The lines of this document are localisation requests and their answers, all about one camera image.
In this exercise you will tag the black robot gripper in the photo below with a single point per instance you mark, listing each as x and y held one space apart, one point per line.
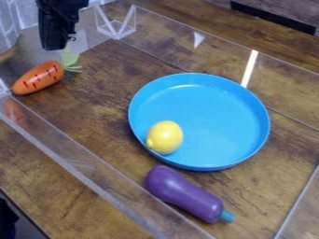
57 17

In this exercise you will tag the orange toy carrot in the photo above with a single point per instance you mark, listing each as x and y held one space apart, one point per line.
45 74

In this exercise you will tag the blue round tray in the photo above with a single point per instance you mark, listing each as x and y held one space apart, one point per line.
224 120

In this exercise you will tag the white patterned curtain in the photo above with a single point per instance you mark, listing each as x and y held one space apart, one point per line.
19 14

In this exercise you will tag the black bar in background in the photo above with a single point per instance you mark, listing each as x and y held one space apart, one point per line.
296 14

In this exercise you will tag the yellow toy lemon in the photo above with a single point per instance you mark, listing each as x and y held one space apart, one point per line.
164 137

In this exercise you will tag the purple toy eggplant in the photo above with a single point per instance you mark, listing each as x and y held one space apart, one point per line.
167 185

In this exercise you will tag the clear acrylic enclosure wall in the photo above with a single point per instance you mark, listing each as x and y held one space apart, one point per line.
72 165

